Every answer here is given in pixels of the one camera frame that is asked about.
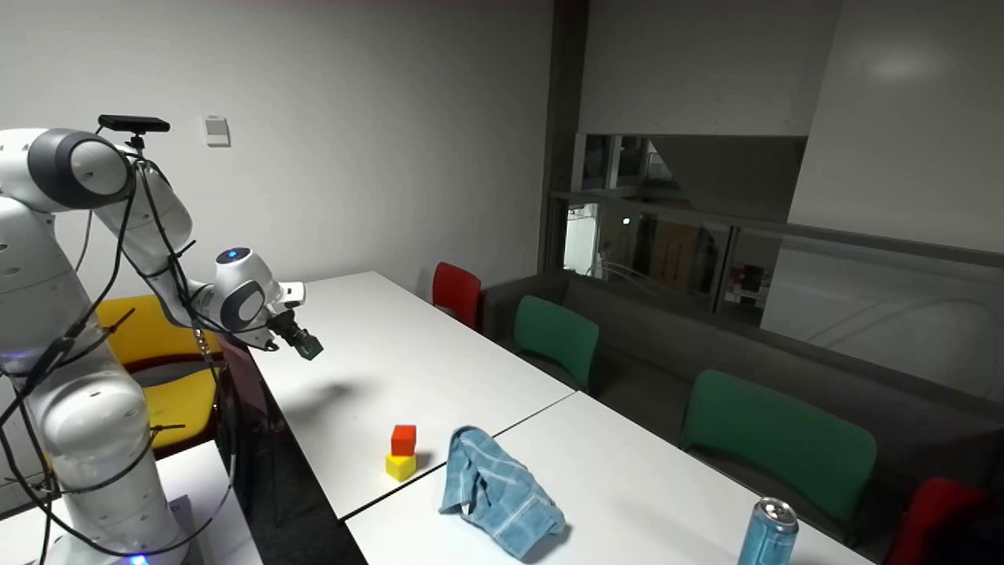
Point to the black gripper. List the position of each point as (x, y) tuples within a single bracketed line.
[(285, 326)]

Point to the orange cube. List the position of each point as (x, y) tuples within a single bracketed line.
[(403, 440)]

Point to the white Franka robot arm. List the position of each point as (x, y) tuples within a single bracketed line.
[(51, 314)]

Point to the dark maroon cloth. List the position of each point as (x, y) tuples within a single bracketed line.
[(247, 396)]

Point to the yellow chair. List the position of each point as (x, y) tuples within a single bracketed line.
[(183, 402)]

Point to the yellow cube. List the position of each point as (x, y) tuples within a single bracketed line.
[(401, 469)]

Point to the red chair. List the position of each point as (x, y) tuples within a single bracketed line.
[(456, 290), (942, 522)]

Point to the white robot stand table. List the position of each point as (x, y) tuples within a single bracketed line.
[(209, 503)]

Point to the blue striped towel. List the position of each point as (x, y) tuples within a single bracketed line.
[(503, 498)]

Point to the green chair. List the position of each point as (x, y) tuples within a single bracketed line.
[(554, 334), (780, 440)]

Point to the grey sofa bench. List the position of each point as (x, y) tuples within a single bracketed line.
[(646, 334)]

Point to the dark interior window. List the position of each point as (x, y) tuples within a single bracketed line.
[(680, 231)]

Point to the white wall switch box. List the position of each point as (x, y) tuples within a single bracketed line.
[(219, 129)]

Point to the black stereo camera bar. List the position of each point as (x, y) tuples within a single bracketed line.
[(133, 124)]

